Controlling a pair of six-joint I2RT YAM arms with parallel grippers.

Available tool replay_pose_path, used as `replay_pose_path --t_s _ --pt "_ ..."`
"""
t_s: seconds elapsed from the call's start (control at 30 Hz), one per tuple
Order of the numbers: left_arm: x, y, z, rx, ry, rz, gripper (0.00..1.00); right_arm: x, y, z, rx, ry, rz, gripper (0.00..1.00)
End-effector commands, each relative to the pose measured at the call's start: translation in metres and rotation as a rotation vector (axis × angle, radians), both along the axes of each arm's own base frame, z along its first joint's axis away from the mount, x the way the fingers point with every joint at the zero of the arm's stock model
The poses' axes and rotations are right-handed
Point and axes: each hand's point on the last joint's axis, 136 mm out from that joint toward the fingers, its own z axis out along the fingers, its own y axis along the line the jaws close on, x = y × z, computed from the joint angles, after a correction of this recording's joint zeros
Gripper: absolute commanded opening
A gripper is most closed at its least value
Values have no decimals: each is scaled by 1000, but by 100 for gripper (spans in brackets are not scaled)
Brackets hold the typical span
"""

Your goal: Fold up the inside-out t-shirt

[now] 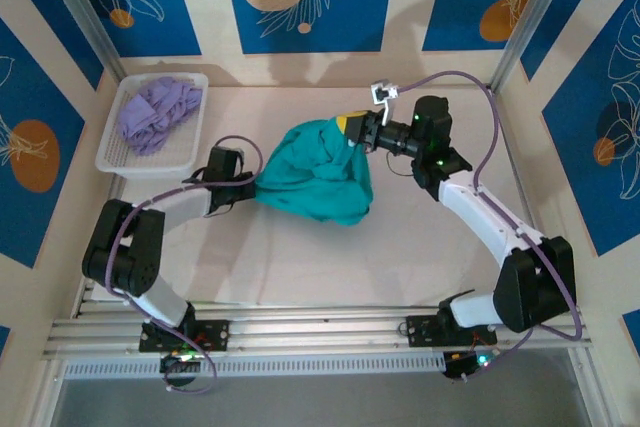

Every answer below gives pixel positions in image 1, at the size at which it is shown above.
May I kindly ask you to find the purple crumpled garment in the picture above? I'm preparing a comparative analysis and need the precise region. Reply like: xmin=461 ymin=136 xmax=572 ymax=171
xmin=117 ymin=76 xmax=204 ymax=157

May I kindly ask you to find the white slotted cable duct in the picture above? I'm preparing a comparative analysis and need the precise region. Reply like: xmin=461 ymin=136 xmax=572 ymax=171
xmin=62 ymin=351 xmax=449 ymax=381

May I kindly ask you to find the white table mat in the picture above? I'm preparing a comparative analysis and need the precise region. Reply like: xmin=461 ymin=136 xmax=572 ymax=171
xmin=107 ymin=84 xmax=549 ymax=307

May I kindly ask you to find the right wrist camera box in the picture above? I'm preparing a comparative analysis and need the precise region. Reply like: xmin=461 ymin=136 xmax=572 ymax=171
xmin=368 ymin=79 xmax=402 ymax=127

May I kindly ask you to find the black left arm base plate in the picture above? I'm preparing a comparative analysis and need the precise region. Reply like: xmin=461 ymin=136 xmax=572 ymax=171
xmin=138 ymin=319 xmax=231 ymax=353

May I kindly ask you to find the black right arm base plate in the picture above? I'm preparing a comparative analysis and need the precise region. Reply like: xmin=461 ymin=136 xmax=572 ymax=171
xmin=405 ymin=314 xmax=499 ymax=348

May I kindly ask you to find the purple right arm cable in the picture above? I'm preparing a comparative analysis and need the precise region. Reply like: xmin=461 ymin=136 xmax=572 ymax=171
xmin=397 ymin=70 xmax=585 ymax=383

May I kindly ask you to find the aluminium front rail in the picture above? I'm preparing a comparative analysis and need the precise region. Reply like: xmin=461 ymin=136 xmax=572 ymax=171
xmin=42 ymin=304 xmax=596 ymax=361

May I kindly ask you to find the aluminium corner post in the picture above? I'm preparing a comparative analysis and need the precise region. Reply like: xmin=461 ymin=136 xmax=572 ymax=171
xmin=37 ymin=0 xmax=126 ymax=83
xmin=489 ymin=0 xmax=586 ymax=93

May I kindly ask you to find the white plastic basket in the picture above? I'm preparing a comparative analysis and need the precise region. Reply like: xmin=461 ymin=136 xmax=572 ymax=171
xmin=94 ymin=71 xmax=210 ymax=181

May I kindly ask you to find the black electronics board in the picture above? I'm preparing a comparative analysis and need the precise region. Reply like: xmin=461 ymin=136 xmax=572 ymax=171
xmin=442 ymin=350 xmax=496 ymax=379
xmin=159 ymin=350 xmax=204 ymax=376

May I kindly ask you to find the aluminium side rail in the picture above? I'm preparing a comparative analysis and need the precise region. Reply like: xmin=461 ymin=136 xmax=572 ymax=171
xmin=74 ymin=179 xmax=126 ymax=318
xmin=492 ymin=89 xmax=566 ymax=308

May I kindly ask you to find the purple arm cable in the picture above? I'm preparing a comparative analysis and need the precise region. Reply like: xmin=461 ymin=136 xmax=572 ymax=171
xmin=107 ymin=135 xmax=265 ymax=396
xmin=397 ymin=70 xmax=585 ymax=383

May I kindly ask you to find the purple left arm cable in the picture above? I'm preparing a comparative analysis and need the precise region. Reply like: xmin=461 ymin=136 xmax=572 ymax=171
xmin=107 ymin=135 xmax=265 ymax=396

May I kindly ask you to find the teal t-shirt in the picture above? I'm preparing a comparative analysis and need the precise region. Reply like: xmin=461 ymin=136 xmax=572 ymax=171
xmin=254 ymin=116 xmax=375 ymax=227

